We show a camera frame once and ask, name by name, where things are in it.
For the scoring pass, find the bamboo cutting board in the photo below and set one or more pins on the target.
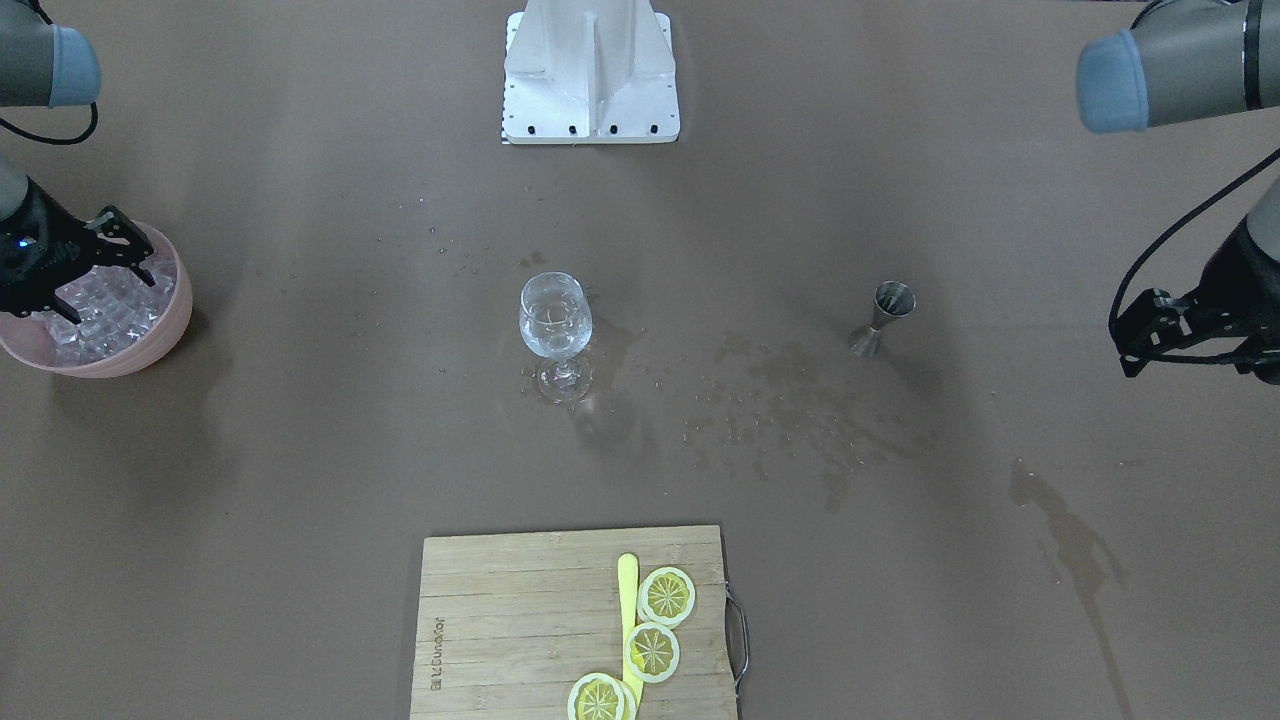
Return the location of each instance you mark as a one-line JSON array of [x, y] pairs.
[[507, 623]]

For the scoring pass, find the lemon slice near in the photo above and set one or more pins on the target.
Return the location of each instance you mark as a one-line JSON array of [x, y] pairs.
[[600, 696]]

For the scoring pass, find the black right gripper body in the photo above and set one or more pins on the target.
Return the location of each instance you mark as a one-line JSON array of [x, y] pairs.
[[42, 243]]

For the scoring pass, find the steel cocktail jigger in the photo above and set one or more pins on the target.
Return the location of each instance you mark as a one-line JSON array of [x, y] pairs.
[[892, 301]]

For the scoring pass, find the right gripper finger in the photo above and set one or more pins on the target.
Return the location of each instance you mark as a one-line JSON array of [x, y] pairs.
[[42, 297], [117, 241]]

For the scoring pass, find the lemon slice middle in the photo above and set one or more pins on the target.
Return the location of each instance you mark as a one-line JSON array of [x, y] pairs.
[[651, 653]]

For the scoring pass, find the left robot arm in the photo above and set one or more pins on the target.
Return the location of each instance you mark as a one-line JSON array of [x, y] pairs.
[[1180, 61]]

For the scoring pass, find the clear wine glass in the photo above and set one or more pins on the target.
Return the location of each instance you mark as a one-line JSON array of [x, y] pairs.
[[556, 324]]

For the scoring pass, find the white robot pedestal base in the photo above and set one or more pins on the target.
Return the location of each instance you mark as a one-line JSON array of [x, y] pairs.
[[598, 72]]

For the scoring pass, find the lemon slice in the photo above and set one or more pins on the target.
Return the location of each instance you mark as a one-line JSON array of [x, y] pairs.
[[600, 696], [666, 596], [651, 653]]

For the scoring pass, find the pink bowl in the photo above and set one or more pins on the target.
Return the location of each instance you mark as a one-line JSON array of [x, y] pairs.
[[26, 342]]

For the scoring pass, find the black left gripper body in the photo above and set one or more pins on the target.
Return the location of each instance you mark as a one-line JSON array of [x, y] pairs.
[[1232, 288]]

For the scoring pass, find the yellow plastic stick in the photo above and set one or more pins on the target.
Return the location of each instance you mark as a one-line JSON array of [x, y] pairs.
[[627, 581]]

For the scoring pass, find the lemon slice far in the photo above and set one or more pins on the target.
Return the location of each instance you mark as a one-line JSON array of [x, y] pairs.
[[666, 596]]

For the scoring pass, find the pile of clear ice cubes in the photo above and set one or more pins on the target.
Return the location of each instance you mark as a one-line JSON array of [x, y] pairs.
[[115, 310]]

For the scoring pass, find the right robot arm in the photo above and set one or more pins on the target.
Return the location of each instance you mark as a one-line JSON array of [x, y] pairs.
[[43, 65]]

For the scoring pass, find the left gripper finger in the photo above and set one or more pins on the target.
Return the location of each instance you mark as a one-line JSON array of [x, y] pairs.
[[1156, 321], [1135, 357]]

